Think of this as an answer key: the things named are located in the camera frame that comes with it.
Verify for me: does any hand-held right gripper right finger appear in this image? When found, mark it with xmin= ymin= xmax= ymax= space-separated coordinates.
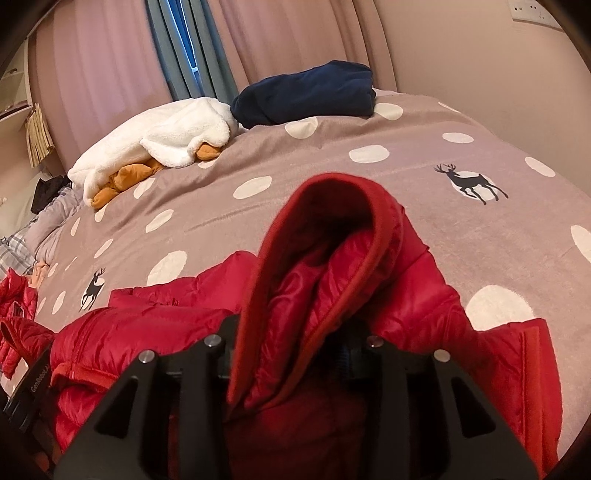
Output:
xmin=344 ymin=332 xmax=539 ymax=480

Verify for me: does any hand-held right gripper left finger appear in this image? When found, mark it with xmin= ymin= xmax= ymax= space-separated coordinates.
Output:
xmin=53 ymin=316 xmax=241 ymax=480

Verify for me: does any red down jacket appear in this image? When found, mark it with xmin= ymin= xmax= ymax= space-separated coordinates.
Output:
xmin=48 ymin=173 xmax=561 ymax=480

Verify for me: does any folded pinkish red puffer jacket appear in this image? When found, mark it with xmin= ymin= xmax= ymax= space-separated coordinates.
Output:
xmin=0 ymin=270 xmax=54 ymax=379

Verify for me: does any grey plaid quilt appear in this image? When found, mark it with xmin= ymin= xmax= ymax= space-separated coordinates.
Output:
xmin=0 ymin=185 xmax=84 ymax=273

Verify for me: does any black cloth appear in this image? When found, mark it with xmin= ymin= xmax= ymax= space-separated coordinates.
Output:
xmin=31 ymin=175 xmax=70 ymax=214

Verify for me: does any orange brown garment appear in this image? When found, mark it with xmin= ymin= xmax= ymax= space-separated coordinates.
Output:
xmin=92 ymin=143 xmax=222 ymax=208

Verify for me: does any dotted grey-pink bed cover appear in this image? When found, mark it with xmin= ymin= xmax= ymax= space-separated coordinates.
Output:
xmin=28 ymin=88 xmax=591 ymax=462

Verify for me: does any white fleece garment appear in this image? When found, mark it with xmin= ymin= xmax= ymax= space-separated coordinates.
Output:
xmin=68 ymin=98 xmax=238 ymax=208

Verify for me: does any striped hanging cloth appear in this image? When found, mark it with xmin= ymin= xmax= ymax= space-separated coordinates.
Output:
xmin=25 ymin=104 xmax=55 ymax=168

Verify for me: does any navy blue garment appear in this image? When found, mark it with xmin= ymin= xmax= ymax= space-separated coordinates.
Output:
xmin=231 ymin=60 xmax=377 ymax=130

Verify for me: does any teal curtain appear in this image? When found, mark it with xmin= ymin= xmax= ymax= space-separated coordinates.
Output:
xmin=147 ymin=0 xmax=238 ymax=104

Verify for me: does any window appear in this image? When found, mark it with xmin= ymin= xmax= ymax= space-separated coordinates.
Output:
xmin=171 ymin=0 xmax=201 ymax=72

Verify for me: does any white wall shelf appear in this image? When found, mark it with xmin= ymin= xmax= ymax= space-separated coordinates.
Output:
xmin=0 ymin=37 xmax=35 ymax=121

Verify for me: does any white wall socket strip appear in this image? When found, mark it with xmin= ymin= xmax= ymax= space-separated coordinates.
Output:
xmin=508 ymin=0 xmax=566 ymax=31

